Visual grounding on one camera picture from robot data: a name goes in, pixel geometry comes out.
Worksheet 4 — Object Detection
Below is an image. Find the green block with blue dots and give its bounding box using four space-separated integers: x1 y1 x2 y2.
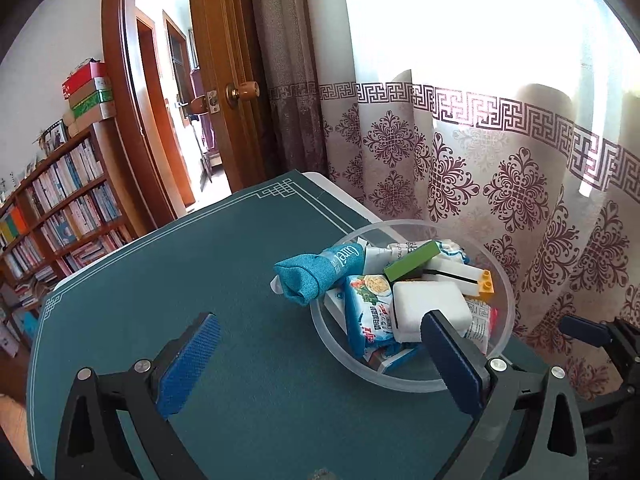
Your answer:
383 240 442 282

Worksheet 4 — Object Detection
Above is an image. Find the wooden door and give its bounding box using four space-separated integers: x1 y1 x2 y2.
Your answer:
187 0 273 193

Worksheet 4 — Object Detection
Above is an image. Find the clear plastic bowl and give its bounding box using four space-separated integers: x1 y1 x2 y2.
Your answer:
310 219 516 393

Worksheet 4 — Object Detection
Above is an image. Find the red box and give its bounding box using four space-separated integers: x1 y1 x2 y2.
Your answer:
62 62 108 98

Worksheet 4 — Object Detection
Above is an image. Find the picture frame with dark photo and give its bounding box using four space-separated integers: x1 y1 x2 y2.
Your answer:
40 120 68 153

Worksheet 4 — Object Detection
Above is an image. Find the cream box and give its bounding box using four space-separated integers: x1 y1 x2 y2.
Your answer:
67 102 117 136

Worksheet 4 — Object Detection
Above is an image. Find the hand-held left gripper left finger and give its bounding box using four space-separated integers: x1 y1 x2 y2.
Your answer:
56 312 222 480

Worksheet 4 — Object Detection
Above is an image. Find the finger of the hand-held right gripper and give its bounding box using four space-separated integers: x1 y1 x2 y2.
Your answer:
559 314 640 361

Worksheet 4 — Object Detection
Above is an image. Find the teal cloth with white ribbon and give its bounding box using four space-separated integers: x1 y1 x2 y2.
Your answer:
272 242 368 307

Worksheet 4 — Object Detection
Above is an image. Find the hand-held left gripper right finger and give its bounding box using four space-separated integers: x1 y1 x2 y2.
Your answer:
420 310 588 480

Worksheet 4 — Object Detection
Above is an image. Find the low wooden bookcase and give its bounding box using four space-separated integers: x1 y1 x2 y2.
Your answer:
0 195 31 291

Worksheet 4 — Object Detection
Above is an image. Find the brown box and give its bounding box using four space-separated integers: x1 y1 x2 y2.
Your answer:
67 77 111 106

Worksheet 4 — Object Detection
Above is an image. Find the wooden door frame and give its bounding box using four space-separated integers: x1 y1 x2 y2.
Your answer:
101 0 201 231

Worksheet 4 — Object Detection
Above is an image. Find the white sponge block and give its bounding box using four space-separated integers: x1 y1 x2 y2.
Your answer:
391 280 474 345
422 255 483 297

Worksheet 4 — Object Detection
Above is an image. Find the tall wooden bookcase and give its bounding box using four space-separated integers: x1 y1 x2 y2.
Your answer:
0 120 151 311

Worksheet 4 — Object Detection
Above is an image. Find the white pouch with blue print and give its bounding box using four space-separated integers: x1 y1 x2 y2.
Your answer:
439 241 471 265

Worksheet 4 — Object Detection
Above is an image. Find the blue and white small box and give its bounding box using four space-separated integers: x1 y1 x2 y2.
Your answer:
324 287 351 333

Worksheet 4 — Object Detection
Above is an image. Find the white patterned curtain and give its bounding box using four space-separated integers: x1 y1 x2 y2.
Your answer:
300 0 640 403

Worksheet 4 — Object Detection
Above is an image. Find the brown curtain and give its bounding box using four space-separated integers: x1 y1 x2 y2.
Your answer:
247 0 331 186

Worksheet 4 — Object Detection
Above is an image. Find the white red-edged snack packet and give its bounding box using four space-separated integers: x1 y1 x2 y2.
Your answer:
462 296 500 356

